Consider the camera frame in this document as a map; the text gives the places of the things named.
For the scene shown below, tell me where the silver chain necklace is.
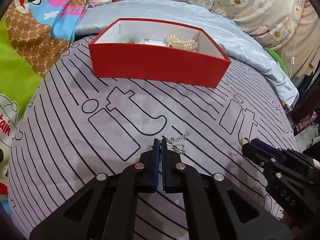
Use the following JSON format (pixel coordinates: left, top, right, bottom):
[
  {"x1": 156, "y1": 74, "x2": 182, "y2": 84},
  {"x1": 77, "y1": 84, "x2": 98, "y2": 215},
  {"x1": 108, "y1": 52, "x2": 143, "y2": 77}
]
[{"x1": 166, "y1": 130, "x2": 191, "y2": 155}]

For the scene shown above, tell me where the pearl necklace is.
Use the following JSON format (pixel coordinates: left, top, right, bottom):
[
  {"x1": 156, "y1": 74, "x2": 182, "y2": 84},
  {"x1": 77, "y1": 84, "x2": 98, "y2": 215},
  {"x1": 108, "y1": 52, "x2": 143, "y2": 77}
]
[{"x1": 164, "y1": 34, "x2": 199, "y2": 52}]

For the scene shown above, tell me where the pale jade bangle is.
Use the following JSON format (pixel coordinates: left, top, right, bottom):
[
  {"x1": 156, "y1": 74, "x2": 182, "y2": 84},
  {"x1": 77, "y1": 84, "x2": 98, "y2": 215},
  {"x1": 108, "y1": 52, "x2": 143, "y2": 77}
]
[{"x1": 115, "y1": 34, "x2": 145, "y2": 44}]

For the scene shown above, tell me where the red jewelry box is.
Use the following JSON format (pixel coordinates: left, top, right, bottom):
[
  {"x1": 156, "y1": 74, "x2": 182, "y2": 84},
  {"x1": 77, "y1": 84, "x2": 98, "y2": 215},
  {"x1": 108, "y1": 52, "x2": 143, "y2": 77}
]
[{"x1": 88, "y1": 18, "x2": 231, "y2": 88}]

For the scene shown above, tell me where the lavender striped bed sheet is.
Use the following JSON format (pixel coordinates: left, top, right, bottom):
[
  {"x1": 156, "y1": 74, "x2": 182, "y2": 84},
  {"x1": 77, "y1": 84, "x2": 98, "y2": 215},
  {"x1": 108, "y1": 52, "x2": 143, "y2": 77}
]
[{"x1": 9, "y1": 36, "x2": 296, "y2": 237}]

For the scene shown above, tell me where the green object at bedside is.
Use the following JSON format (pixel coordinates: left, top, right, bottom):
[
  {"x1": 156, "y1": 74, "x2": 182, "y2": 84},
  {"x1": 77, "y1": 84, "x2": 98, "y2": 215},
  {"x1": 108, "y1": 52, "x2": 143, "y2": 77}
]
[{"x1": 267, "y1": 49, "x2": 289, "y2": 76}]

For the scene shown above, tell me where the light blue blanket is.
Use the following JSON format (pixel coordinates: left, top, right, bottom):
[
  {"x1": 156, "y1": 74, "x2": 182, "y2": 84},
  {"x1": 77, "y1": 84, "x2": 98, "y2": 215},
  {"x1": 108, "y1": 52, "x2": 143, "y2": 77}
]
[{"x1": 74, "y1": 0, "x2": 299, "y2": 107}]

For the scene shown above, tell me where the colorful monkey cartoon blanket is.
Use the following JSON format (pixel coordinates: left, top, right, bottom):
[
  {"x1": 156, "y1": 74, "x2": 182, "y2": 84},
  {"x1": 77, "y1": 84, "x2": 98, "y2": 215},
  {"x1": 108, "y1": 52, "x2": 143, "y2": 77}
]
[{"x1": 1, "y1": 0, "x2": 87, "y2": 199}]

